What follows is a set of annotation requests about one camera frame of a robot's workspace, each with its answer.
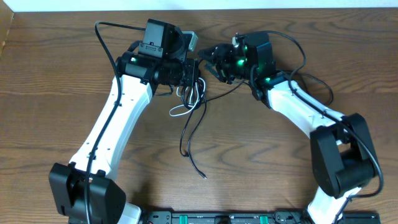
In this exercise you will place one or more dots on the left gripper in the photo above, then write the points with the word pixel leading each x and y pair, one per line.
pixel 190 75

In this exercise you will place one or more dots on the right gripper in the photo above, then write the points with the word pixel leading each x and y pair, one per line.
pixel 219 58

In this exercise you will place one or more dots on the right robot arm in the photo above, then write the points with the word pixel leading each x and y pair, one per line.
pixel 343 156

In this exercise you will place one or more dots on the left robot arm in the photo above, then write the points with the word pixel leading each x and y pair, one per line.
pixel 85 190

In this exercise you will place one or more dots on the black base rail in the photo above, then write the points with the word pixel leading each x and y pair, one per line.
pixel 288 216

